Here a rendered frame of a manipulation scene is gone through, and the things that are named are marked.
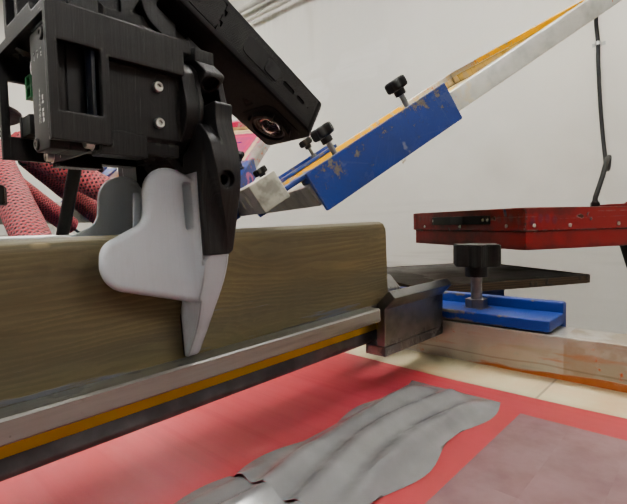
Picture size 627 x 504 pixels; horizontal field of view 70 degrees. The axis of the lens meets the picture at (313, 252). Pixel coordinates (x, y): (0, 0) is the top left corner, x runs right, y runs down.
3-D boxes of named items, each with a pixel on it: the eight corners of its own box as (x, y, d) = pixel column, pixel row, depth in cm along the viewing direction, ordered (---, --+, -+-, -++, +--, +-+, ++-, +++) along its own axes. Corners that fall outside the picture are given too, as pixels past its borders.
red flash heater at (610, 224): (570, 241, 155) (570, 206, 154) (726, 246, 111) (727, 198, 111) (413, 247, 137) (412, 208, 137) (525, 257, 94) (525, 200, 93)
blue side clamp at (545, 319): (565, 379, 40) (566, 300, 39) (549, 396, 36) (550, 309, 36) (315, 330, 60) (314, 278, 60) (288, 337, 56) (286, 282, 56)
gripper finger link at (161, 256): (94, 379, 20) (72, 172, 20) (209, 349, 24) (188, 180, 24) (125, 384, 18) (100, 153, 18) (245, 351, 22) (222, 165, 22)
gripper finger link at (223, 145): (166, 263, 23) (147, 98, 23) (196, 260, 24) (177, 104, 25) (219, 252, 20) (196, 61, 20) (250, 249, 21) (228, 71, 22)
